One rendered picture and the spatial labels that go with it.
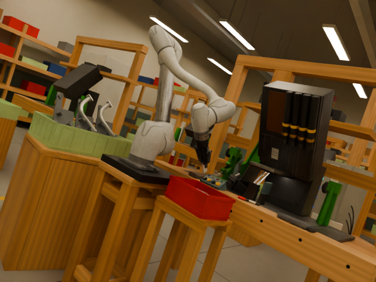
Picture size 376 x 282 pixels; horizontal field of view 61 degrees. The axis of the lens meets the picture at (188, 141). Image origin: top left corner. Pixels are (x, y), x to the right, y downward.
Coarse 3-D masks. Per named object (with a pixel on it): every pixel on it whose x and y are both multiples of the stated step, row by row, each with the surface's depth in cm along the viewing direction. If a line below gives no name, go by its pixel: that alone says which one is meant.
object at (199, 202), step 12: (180, 180) 166; (192, 180) 184; (168, 192) 171; (180, 192) 164; (192, 192) 158; (204, 192) 173; (216, 192) 173; (180, 204) 162; (192, 204) 156; (204, 204) 150; (216, 204) 155; (228, 204) 161; (204, 216) 152; (216, 216) 157; (228, 216) 164
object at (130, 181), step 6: (102, 162) 182; (102, 168) 181; (108, 168) 178; (114, 168) 175; (114, 174) 174; (120, 174) 170; (126, 180) 166; (132, 180) 164; (138, 186) 168; (144, 186) 171; (150, 186) 174; (156, 186) 178; (162, 186) 182
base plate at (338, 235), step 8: (232, 192) 198; (256, 200) 200; (272, 208) 190; (280, 208) 201; (296, 216) 191; (304, 216) 203; (312, 224) 180; (320, 224) 190; (320, 232) 164; (328, 232) 173; (336, 232) 182; (344, 232) 191; (336, 240) 158; (344, 240) 169; (352, 240) 185
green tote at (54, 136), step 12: (36, 120) 221; (48, 120) 207; (36, 132) 217; (48, 132) 204; (60, 132) 201; (72, 132) 207; (84, 132) 212; (48, 144) 200; (60, 144) 203; (72, 144) 209; (84, 144) 215; (96, 144) 221; (108, 144) 228; (120, 144) 235; (96, 156) 223; (120, 156) 238
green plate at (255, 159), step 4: (256, 144) 204; (256, 148) 205; (252, 152) 205; (256, 152) 204; (252, 156) 206; (256, 156) 204; (248, 160) 206; (252, 160) 205; (256, 160) 203; (260, 160) 202; (248, 164) 209
